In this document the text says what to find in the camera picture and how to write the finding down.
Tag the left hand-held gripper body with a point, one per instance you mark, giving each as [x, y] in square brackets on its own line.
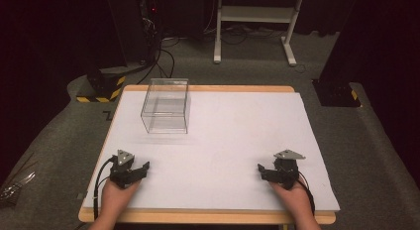
[123, 172]

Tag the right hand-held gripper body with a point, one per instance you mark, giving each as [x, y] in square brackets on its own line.
[284, 172]

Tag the person's left hand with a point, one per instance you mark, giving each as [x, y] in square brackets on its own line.
[115, 197]

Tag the person's right hand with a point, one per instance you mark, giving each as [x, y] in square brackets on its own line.
[294, 198]

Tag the white table mat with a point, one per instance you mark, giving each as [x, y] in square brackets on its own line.
[224, 150]

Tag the clear plastic box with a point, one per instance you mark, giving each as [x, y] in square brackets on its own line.
[166, 107]

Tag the wooden table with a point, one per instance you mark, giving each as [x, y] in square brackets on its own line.
[204, 217]

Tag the black stand with striped base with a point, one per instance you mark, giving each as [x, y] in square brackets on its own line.
[105, 81]

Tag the black stand base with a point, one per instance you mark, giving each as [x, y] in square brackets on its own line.
[335, 92]

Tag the shiny clear plastic packets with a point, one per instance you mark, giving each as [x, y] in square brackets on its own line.
[15, 187]

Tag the white metal stand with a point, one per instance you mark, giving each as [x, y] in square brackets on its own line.
[254, 14]

